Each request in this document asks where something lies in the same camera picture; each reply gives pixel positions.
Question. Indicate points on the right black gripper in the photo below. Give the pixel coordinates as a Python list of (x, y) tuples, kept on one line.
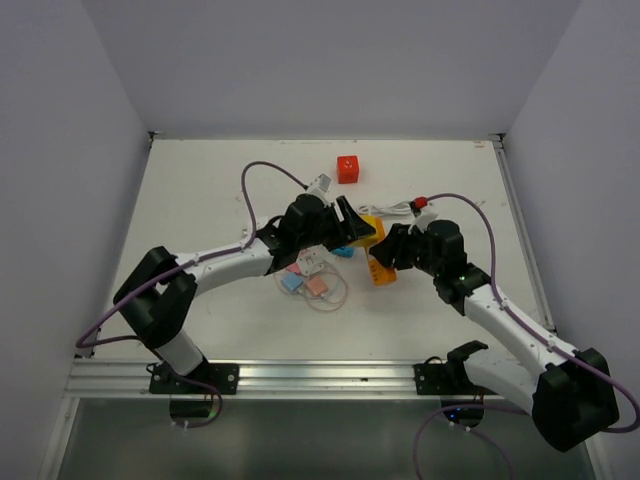
[(394, 246)]

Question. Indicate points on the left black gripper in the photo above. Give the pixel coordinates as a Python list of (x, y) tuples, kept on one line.
[(349, 228)]

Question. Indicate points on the yellow cube socket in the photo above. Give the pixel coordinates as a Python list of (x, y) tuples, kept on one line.
[(379, 233)]

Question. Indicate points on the bright blue plug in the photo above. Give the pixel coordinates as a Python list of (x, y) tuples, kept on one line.
[(344, 252)]

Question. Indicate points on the red cube socket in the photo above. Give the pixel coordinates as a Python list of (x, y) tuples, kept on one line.
[(347, 169)]

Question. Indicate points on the grey plug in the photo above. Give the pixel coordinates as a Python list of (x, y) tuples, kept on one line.
[(308, 262)]

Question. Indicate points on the pink usb charger plug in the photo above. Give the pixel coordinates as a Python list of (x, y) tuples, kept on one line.
[(316, 287)]

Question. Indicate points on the blue usb charger plug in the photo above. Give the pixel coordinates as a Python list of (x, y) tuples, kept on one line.
[(291, 283)]

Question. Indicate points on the orange power strip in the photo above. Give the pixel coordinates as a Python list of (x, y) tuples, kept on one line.
[(380, 275)]

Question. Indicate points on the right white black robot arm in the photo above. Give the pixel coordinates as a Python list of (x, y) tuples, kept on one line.
[(565, 391)]

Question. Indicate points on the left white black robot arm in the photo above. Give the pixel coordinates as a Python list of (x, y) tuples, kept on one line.
[(156, 297)]

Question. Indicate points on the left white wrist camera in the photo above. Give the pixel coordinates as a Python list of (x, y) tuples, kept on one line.
[(319, 186)]

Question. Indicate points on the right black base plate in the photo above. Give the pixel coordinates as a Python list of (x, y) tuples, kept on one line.
[(436, 376)]

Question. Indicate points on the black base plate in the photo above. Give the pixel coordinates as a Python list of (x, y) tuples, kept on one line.
[(222, 376), (436, 376)]

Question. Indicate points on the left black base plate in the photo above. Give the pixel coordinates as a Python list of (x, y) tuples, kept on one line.
[(222, 376)]

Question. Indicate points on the aluminium front rail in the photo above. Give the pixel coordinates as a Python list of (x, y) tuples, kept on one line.
[(335, 380)]

